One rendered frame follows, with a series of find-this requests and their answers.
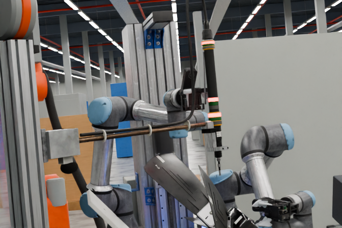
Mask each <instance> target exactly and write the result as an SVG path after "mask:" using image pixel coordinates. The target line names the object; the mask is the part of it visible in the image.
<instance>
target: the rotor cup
mask: <svg viewBox="0 0 342 228"><path fill-rule="evenodd" d="M228 213H229V215H230V217H231V224H230V226H231V228H258V227H257V226H256V225H255V224H254V223H253V222H252V221H251V220H250V219H249V218H248V217H247V216H246V215H245V214H244V213H242V212H241V211H240V210H239V209H238V208H236V207H232V208H231V209H230V210H229V211H228ZM240 216H242V218H241V219H240V220H239V221H238V222H237V224H235V223H234V222H235V221H236V220H237V219H238V218H239V217H240Z"/></svg>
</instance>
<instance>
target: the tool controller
mask: <svg viewBox="0 0 342 228"><path fill-rule="evenodd" d="M332 217H333V218H334V219H335V220H336V221H337V222H338V223H339V224H340V225H342V175H338V176H333V195H332Z"/></svg>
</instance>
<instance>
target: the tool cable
mask: <svg viewBox="0 0 342 228"><path fill-rule="evenodd" d="M202 4H203V10H204V19H205V21H207V12H206V5H205V0H202ZM186 21H187V35H188V46H189V58H190V71H191V84H192V108H191V112H190V115H189V116H188V117H187V118H186V119H184V120H181V121H178V122H173V123H167V124H160V125H152V126H150V125H146V126H143V127H134V128H125V129H116V130H106V131H105V130H101V131H97V132H88V133H81V134H80V137H84V136H92V135H103V136H104V140H102V142H105V141H106V134H110V133H119V132H127V131H136V130H145V129H146V130H147V129H149V131H150V133H149V134H147V136H150V135H151V134H152V129H153V128H161V127H167V126H173V125H179V124H182V123H184V125H188V129H186V130H187V131H188V130H189V129H190V122H189V119H190V118H191V117H192V115H193V113H194V108H195V86H194V72H193V60H192V48H191V36H190V23H189V0H186Z"/></svg>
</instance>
